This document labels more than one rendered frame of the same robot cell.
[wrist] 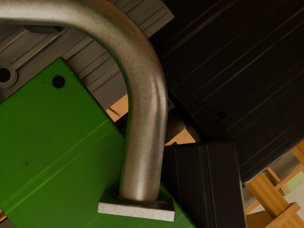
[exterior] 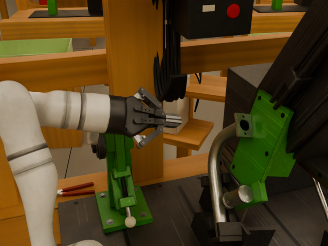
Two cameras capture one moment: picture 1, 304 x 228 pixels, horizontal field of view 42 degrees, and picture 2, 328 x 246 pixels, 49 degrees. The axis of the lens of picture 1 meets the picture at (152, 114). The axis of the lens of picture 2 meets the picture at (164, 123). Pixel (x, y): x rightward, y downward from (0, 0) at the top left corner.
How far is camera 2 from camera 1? 0.76 m
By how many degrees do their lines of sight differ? 69
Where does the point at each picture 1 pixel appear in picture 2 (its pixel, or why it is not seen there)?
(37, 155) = (249, 165)
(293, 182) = not seen: outside the picture
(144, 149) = (227, 130)
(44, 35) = (233, 178)
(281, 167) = not seen: outside the picture
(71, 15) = (210, 165)
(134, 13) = (224, 152)
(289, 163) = not seen: outside the picture
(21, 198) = (259, 166)
